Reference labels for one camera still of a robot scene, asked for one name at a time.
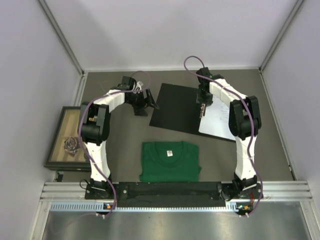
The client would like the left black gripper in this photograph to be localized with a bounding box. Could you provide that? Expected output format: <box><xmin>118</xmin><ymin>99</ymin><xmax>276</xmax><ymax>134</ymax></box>
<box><xmin>126</xmin><ymin>88</ymin><xmax>158</xmax><ymax>116</ymax></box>

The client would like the white folder black inside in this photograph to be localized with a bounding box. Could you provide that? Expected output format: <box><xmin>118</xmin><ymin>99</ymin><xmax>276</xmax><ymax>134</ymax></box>
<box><xmin>149</xmin><ymin>83</ymin><xmax>236</xmax><ymax>142</ymax></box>

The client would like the white printed paper stack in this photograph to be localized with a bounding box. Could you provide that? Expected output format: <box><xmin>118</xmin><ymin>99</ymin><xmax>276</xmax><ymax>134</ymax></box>
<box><xmin>198</xmin><ymin>96</ymin><xmax>236</xmax><ymax>141</ymax></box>

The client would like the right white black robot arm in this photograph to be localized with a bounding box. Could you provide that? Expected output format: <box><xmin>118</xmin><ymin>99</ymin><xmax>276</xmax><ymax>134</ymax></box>
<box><xmin>196</xmin><ymin>67</ymin><xmax>262</xmax><ymax>201</ymax></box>

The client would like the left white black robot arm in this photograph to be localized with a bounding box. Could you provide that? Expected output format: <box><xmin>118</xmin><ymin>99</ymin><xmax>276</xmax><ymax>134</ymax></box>
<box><xmin>78</xmin><ymin>76</ymin><xmax>159</xmax><ymax>199</ymax></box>

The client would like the green folded t-shirt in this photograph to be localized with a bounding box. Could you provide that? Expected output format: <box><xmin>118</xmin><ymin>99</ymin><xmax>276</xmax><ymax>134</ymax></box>
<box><xmin>139</xmin><ymin>141</ymin><xmax>202</xmax><ymax>183</ymax></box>

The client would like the black glass-lid display box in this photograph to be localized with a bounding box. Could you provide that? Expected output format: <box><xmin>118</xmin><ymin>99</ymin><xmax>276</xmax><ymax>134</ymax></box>
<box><xmin>43</xmin><ymin>106</ymin><xmax>91</xmax><ymax>172</ymax></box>

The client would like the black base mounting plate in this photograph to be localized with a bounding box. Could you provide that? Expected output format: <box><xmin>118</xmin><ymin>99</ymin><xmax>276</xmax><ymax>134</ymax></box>
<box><xmin>84</xmin><ymin>181</ymin><xmax>262</xmax><ymax>208</ymax></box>

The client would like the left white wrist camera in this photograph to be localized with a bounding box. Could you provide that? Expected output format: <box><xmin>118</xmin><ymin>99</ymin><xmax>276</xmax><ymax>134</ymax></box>
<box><xmin>133</xmin><ymin>81</ymin><xmax>144</xmax><ymax>94</ymax></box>

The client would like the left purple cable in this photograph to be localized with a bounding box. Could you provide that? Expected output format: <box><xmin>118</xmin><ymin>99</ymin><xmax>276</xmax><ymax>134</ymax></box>
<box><xmin>77</xmin><ymin>70</ymin><xmax>152</xmax><ymax>218</ymax></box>

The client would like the left aluminium corner post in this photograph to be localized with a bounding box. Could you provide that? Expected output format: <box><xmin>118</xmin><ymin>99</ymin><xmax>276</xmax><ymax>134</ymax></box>
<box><xmin>37</xmin><ymin>0</ymin><xmax>85</xmax><ymax>76</ymax></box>

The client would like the aluminium corner post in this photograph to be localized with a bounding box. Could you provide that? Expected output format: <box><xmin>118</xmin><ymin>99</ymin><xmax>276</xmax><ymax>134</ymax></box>
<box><xmin>258</xmin><ymin>0</ymin><xmax>305</xmax><ymax>73</ymax></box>
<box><xmin>37</xmin><ymin>0</ymin><xmax>85</xmax><ymax>76</ymax></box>

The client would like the right aluminium corner post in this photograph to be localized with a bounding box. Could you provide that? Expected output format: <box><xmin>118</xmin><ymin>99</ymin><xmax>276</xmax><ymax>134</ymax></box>
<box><xmin>258</xmin><ymin>0</ymin><xmax>305</xmax><ymax>73</ymax></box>

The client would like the grey slotted cable duct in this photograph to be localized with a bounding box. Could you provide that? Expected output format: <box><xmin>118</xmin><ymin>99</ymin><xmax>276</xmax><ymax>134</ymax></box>
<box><xmin>50</xmin><ymin>201</ymin><xmax>249</xmax><ymax>213</ymax></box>

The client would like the aluminium front rail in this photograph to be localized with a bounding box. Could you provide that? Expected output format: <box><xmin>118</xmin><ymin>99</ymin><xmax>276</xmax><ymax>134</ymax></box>
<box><xmin>40</xmin><ymin>181</ymin><xmax>313</xmax><ymax>202</ymax></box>

